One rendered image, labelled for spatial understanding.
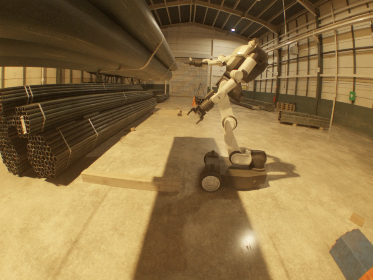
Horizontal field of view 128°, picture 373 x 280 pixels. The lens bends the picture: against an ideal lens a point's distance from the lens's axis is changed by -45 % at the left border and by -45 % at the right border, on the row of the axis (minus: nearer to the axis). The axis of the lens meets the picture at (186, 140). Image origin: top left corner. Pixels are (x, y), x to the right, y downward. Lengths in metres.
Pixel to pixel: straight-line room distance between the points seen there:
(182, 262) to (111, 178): 1.00
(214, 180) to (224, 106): 0.68
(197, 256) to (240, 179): 0.84
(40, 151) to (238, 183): 2.00
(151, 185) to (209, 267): 0.89
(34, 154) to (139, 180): 1.28
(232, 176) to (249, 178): 0.17
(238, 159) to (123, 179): 1.09
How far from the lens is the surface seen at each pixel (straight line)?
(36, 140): 1.95
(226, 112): 1.55
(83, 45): 0.55
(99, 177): 1.70
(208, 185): 1.54
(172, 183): 1.49
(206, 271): 1.02
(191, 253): 1.07
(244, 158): 1.64
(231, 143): 1.62
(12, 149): 2.30
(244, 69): 1.36
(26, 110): 1.78
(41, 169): 2.11
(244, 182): 1.61
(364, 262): 1.29
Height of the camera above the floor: 0.89
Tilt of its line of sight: 17 degrees down
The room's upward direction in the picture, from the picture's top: 3 degrees clockwise
